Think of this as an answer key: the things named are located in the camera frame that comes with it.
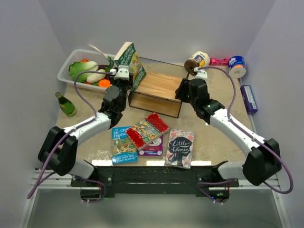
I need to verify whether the black wire wooden shelf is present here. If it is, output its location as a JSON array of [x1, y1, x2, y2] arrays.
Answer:
[[128, 57, 189, 118]]

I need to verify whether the green 104-storey treehouse book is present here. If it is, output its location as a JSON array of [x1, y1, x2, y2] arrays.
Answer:
[[114, 42, 146, 91]]

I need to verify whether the red treehouse book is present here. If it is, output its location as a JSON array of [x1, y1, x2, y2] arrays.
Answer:
[[126, 113, 169, 151]]

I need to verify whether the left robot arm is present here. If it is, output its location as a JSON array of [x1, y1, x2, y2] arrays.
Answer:
[[38, 79, 133, 186]]

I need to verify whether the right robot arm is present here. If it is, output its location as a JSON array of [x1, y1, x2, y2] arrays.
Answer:
[[175, 78, 282, 187]]

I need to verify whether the toy orange carrot slice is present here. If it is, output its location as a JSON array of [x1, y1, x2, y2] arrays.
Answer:
[[98, 79, 111, 88]]

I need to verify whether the toy green leek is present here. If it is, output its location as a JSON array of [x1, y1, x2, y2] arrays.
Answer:
[[88, 44, 114, 72]]

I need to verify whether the toy white radish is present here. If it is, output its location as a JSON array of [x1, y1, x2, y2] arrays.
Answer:
[[86, 69, 105, 84]]

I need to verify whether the brown core paper roll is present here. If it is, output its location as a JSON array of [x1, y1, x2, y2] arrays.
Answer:
[[184, 51, 210, 76]]

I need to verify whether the pink plastic object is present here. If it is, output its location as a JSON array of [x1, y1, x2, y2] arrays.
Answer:
[[209, 58, 229, 66]]

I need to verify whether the blue wrapped toilet roll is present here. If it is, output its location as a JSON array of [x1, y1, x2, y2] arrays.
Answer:
[[228, 56, 247, 79]]

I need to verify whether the toy green cabbage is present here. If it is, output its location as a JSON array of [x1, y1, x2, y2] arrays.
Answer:
[[68, 61, 99, 83]]

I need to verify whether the white plastic basket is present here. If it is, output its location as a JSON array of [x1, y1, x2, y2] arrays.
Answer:
[[57, 49, 109, 93]]

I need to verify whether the purple box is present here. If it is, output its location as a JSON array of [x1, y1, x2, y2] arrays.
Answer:
[[240, 85, 258, 114]]

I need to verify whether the little women book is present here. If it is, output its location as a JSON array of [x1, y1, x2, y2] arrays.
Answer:
[[165, 129, 194, 170]]

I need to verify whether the green glass bottle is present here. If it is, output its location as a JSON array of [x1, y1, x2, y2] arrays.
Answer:
[[55, 92, 77, 117]]

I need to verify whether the purple book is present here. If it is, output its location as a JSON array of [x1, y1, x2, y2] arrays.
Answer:
[[138, 135, 163, 156]]

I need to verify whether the blue 26-storey treehouse book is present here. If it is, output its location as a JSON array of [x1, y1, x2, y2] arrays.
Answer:
[[112, 126, 138, 164]]

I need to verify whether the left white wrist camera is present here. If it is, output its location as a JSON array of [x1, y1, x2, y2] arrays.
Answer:
[[109, 65, 129, 80]]

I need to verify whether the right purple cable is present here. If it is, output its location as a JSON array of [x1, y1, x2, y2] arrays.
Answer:
[[199, 66, 294, 194]]

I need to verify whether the purple cable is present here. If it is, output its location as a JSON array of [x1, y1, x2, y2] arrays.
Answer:
[[27, 70, 112, 200], [199, 66, 294, 194]]

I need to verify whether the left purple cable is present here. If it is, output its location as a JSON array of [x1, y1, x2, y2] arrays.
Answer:
[[27, 70, 112, 200]]

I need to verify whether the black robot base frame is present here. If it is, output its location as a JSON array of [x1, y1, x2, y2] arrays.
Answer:
[[71, 166, 239, 203]]

